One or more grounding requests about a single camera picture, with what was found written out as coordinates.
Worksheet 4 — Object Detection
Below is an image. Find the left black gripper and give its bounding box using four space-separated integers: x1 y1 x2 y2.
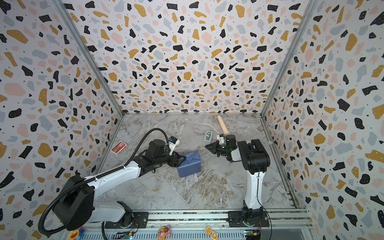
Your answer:
153 150 186 168

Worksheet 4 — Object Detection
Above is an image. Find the blue wrapping paper sheet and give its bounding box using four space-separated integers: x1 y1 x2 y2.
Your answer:
177 151 202 178

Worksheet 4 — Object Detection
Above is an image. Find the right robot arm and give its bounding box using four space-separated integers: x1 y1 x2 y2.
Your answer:
205 135 271 228

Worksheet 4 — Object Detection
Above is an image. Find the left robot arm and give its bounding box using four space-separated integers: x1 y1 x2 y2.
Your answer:
53 137 186 231

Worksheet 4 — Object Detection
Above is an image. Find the white tape dispenser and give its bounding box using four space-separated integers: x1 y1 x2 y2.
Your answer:
203 130 213 146

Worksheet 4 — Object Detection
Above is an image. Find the red playing card deck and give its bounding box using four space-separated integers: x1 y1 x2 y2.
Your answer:
111 141 127 155

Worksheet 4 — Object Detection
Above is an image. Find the pink yellow sticker toy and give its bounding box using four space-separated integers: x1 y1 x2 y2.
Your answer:
157 225 171 240

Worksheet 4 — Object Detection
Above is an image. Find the orange square sticker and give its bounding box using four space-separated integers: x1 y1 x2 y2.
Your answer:
205 226 219 240

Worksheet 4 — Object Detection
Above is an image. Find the colourful round sticker toy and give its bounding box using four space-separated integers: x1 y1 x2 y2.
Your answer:
67 227 84 240

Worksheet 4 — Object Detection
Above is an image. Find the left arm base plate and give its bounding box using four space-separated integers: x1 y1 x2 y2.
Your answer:
105 212 149 231

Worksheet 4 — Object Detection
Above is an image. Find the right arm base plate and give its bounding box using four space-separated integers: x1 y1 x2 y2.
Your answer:
226 208 270 228

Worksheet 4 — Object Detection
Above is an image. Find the aluminium mounting rail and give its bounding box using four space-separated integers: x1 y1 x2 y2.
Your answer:
77 209 317 240

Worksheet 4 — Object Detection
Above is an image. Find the black corrugated cable hose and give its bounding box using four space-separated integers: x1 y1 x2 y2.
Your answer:
38 127 170 240

